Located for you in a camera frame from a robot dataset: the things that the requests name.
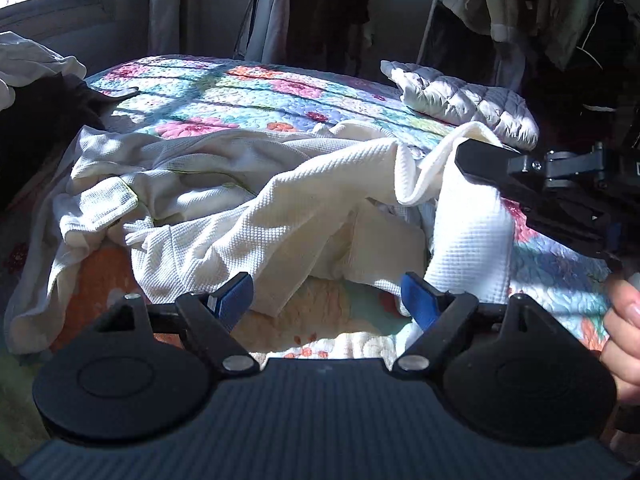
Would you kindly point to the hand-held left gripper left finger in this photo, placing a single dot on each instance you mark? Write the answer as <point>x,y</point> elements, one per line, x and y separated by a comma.
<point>234,300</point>

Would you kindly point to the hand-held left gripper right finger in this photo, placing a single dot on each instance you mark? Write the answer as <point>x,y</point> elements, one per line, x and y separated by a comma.
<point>421,302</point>

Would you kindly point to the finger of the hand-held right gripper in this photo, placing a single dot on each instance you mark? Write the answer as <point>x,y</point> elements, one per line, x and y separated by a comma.
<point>487,160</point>
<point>560,215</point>

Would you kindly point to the white waffle shirt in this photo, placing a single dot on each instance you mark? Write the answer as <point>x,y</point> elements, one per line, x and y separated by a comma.
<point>300,200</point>

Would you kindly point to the person's right hand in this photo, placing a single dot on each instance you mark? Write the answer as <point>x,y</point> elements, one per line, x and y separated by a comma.
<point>622,340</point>

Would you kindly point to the black hanging jacket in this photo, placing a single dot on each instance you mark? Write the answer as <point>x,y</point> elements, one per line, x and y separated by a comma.
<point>595,75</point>

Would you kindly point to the white rack pole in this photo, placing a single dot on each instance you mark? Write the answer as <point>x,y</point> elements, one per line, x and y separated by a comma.
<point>434,10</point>

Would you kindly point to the pale hanging garments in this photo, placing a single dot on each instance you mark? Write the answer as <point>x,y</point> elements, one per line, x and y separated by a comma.
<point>525,0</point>

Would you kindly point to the floral quilt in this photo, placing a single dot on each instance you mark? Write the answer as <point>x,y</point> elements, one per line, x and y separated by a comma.
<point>240,90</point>

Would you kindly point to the dark hanging garments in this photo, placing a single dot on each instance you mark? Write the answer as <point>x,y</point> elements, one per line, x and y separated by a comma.
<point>330,10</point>

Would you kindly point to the white hanging garment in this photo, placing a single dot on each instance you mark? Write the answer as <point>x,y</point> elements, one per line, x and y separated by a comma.
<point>270,20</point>

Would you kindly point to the dark cloth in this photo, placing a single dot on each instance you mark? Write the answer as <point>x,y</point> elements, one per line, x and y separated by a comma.
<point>35,130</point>

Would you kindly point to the grey curtain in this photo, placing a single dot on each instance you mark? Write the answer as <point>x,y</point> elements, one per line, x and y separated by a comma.
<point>165,10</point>

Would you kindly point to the white crumpled cloth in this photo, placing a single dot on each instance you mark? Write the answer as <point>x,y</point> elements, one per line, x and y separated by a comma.
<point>30,57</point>

